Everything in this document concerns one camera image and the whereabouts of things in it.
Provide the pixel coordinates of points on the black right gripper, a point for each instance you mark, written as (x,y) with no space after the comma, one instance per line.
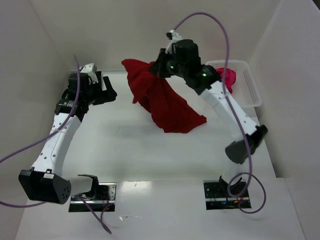
(162,63)

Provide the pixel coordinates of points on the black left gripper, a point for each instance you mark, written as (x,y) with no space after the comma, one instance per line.
(99,88)

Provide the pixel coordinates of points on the dark red t shirt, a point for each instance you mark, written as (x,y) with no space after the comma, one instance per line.
(169,111)

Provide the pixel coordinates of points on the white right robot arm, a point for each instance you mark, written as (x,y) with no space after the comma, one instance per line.
(247,134)

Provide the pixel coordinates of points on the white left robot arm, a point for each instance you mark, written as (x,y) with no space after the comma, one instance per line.
(43,182)

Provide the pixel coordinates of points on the pink crumpled t shirt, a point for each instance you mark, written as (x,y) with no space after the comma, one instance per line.
(230,77)

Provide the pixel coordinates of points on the white plastic basket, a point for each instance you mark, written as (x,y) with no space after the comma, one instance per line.
(245,89)

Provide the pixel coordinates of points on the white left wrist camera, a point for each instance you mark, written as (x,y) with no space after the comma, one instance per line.
(91,70)

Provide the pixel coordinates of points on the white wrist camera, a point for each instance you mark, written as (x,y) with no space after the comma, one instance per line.
(173,38)
(91,70)

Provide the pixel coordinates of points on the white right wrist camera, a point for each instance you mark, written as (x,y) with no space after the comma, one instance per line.
(173,38)

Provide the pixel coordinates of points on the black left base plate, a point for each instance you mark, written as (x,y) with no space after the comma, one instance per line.
(104,198)

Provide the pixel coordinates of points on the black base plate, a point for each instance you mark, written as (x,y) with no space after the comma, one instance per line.
(217,198)
(104,198)

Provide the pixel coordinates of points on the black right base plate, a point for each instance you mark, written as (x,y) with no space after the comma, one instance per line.
(217,198)

